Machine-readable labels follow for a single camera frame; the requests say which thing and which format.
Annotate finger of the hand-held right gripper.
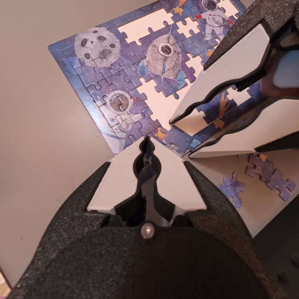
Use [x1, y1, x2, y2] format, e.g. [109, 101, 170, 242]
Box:
[169, 23, 271, 125]
[188, 98, 299, 159]

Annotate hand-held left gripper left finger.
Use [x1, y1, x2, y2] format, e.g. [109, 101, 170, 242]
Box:
[87, 135, 148, 223]

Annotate space puzzle board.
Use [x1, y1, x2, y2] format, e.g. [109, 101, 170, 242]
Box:
[48, 0, 264, 157]

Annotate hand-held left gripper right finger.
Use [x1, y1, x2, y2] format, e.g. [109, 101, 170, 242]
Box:
[148, 135, 207, 223]

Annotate grey desk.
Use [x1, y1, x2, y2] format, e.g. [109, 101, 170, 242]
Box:
[0, 0, 299, 285]

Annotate dark blue jigsaw puzzle piece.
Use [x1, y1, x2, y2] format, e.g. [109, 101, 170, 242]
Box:
[140, 140, 156, 185]

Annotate person's right hand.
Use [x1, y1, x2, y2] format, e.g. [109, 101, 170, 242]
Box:
[260, 78, 284, 99]

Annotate puzzle pieces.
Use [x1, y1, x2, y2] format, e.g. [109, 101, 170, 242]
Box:
[218, 153, 297, 208]

